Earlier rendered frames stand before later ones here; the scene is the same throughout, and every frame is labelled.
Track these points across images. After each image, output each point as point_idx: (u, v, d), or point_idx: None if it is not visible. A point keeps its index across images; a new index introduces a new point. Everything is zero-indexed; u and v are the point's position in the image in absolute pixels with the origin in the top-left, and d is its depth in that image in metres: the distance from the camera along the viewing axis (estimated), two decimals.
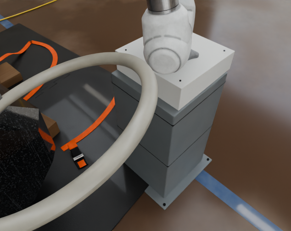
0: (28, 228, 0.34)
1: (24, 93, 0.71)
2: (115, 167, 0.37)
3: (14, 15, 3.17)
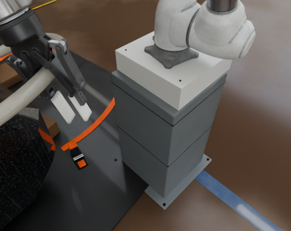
0: None
1: None
2: None
3: None
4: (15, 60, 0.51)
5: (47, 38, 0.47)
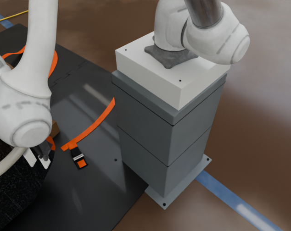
0: None
1: None
2: None
3: (14, 15, 3.17)
4: None
5: None
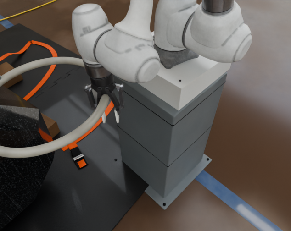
0: (55, 148, 0.79)
1: (15, 76, 1.07)
2: (92, 125, 0.85)
3: (14, 15, 3.17)
4: (89, 89, 0.91)
5: (114, 82, 0.90)
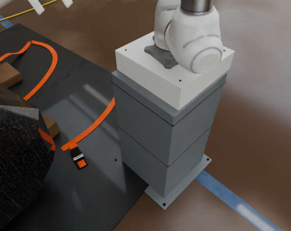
0: None
1: None
2: None
3: (14, 15, 3.17)
4: None
5: None
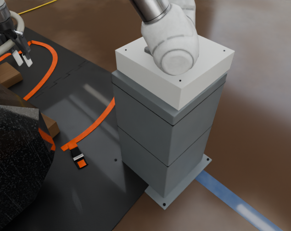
0: None
1: None
2: (14, 42, 1.16)
3: None
4: None
5: (14, 30, 1.12)
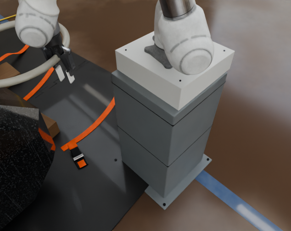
0: (32, 75, 1.01)
1: None
2: (59, 58, 1.08)
3: (14, 15, 3.17)
4: (44, 47, 1.07)
5: (62, 45, 1.04)
